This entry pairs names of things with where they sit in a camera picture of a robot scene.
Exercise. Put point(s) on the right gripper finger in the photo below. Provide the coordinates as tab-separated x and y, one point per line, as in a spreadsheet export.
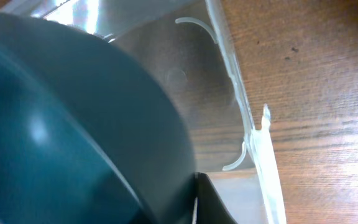
210	207

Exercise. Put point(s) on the blue bowl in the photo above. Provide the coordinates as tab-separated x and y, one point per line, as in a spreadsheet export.
86	134

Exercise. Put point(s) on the clear plastic container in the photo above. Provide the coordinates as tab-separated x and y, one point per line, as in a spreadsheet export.
187	47

